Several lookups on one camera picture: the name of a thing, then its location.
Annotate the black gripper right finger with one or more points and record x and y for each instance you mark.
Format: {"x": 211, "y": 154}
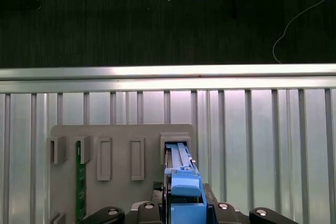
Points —
{"x": 223, "y": 214}

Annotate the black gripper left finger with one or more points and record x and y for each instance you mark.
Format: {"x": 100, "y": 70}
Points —
{"x": 149, "y": 213}

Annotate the hard disk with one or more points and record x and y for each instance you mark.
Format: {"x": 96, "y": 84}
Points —
{"x": 183, "y": 187}

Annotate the grey parts rack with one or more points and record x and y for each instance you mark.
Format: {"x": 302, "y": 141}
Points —
{"x": 120, "y": 155}

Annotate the green RAM stick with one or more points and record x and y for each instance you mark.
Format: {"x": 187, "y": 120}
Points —
{"x": 81, "y": 182}

